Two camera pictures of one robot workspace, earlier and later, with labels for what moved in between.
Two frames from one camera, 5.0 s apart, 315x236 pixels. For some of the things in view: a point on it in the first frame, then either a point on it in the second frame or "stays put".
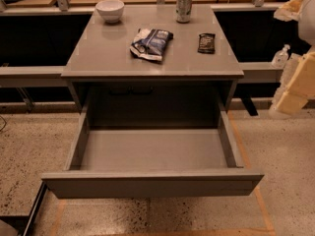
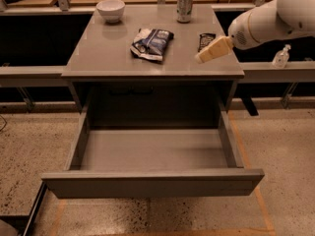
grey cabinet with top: (149, 71) stays put
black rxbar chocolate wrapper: (207, 43) stays put
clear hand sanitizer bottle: (281, 57) stays put
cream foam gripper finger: (297, 85) to (246, 29)
